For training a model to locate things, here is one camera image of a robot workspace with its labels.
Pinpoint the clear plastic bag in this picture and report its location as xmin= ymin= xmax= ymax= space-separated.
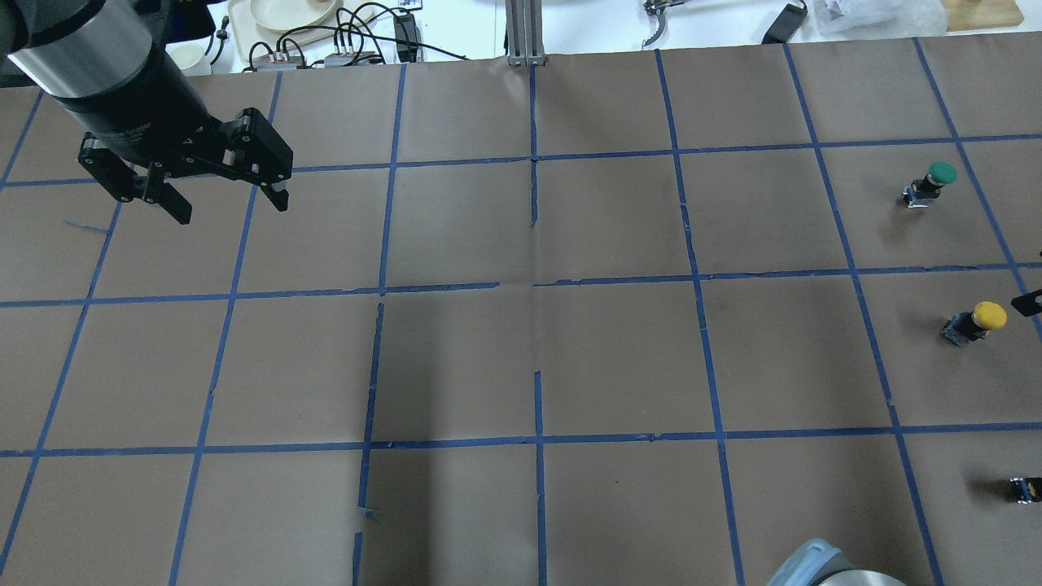
xmin=808 ymin=1 xmax=948 ymax=40

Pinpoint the aluminium frame post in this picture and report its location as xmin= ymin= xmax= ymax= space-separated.
xmin=505 ymin=0 xmax=546 ymax=67

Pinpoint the beige plate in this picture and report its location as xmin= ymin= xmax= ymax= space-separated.
xmin=248 ymin=0 xmax=339 ymax=33

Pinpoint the black power adapter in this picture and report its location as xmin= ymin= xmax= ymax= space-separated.
xmin=760 ymin=1 xmax=810 ymax=45

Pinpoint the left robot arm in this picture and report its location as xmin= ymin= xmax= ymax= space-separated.
xmin=2 ymin=1 xmax=294 ymax=224

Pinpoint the wooden cutting board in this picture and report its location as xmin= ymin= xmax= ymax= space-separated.
xmin=941 ymin=0 xmax=1026 ymax=33

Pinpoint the beige tray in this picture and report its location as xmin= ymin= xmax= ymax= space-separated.
xmin=226 ymin=1 xmax=375 ymax=59

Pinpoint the small black switch block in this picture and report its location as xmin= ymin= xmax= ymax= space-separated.
xmin=1008 ymin=477 xmax=1042 ymax=504

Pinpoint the white paper cup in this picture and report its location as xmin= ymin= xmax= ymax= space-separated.
xmin=166 ymin=44 xmax=212 ymax=77

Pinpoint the yellow push button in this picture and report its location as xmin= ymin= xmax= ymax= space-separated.
xmin=940 ymin=300 xmax=1008 ymax=348

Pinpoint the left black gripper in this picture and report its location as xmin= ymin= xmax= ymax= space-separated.
xmin=57 ymin=49 xmax=294 ymax=225

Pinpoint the green push button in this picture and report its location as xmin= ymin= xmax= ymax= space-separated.
xmin=902 ymin=162 xmax=959 ymax=210

